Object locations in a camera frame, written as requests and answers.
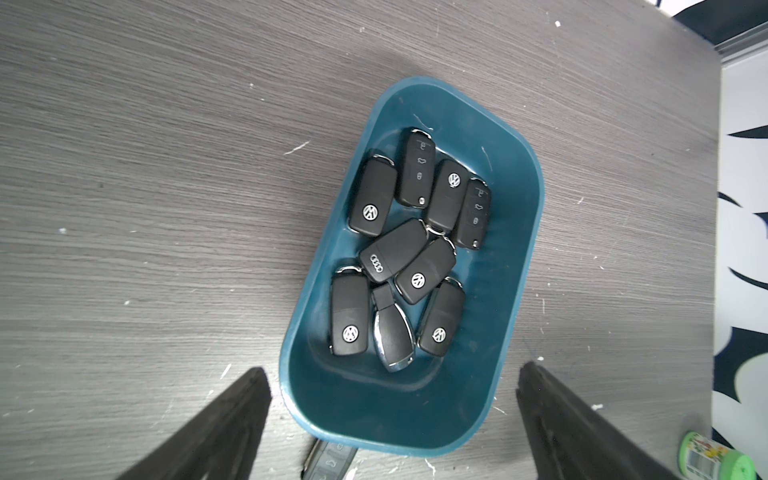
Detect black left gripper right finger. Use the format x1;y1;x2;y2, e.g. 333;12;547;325
516;361;677;480

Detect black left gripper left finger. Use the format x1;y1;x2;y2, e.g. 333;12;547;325
120;367;272;479

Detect black Audi car key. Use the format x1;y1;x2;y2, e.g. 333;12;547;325
358;219;428;283

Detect black VW car key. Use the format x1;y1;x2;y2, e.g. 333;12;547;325
424;158;471;233

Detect teal plastic storage box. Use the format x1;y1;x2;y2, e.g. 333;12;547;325
279;77;545;457

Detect green tape roll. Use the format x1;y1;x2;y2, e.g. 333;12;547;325
678;431;757;480

